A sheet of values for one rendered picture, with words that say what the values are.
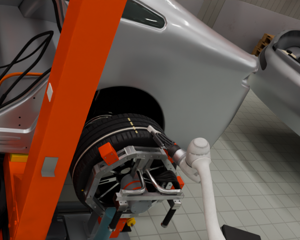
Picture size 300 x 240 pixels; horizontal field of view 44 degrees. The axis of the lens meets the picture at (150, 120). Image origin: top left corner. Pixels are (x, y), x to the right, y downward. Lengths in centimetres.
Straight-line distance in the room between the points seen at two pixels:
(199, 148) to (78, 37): 81
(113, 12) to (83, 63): 23
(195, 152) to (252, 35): 653
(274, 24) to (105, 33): 717
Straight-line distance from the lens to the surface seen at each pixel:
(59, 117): 159
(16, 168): 239
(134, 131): 212
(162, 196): 209
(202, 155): 185
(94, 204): 225
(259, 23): 820
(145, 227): 329
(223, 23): 766
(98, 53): 147
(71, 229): 275
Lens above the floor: 227
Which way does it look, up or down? 29 degrees down
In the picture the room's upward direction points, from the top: 24 degrees clockwise
